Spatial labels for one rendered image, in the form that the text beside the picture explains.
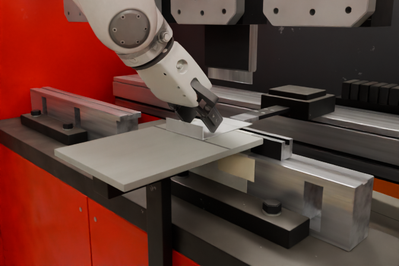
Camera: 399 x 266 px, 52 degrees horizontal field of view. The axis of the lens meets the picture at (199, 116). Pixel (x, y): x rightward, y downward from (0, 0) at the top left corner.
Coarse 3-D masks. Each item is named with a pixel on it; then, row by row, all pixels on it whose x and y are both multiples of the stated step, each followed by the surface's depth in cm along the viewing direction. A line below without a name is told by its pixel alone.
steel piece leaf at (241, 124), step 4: (224, 120) 75; (228, 120) 75; (232, 120) 75; (236, 120) 75; (228, 124) 72; (232, 124) 72; (236, 124) 72; (240, 124) 72; (244, 124) 72; (248, 124) 72
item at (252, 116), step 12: (264, 96) 88; (276, 96) 86; (288, 96) 85; (300, 96) 83; (312, 96) 83; (324, 96) 86; (264, 108) 83; (276, 108) 83; (288, 108) 83; (300, 108) 82; (312, 108) 82; (324, 108) 85; (240, 120) 74; (252, 120) 75
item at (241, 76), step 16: (208, 32) 70; (224, 32) 67; (240, 32) 65; (256, 32) 65; (208, 48) 71; (224, 48) 68; (240, 48) 66; (256, 48) 66; (208, 64) 71; (224, 64) 69; (240, 64) 66; (240, 80) 68
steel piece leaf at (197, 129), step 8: (168, 120) 68; (176, 120) 67; (200, 120) 75; (168, 128) 68; (176, 128) 67; (184, 128) 66; (192, 128) 64; (200, 128) 63; (224, 128) 69; (232, 128) 69; (192, 136) 65; (200, 136) 63; (208, 136) 65
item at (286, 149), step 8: (240, 128) 71; (248, 128) 70; (256, 136) 66; (264, 136) 66; (272, 136) 66; (280, 136) 66; (264, 144) 65; (272, 144) 64; (280, 144) 62; (288, 144) 64; (256, 152) 66; (264, 152) 65; (272, 152) 64; (280, 152) 63; (288, 152) 64; (280, 160) 63
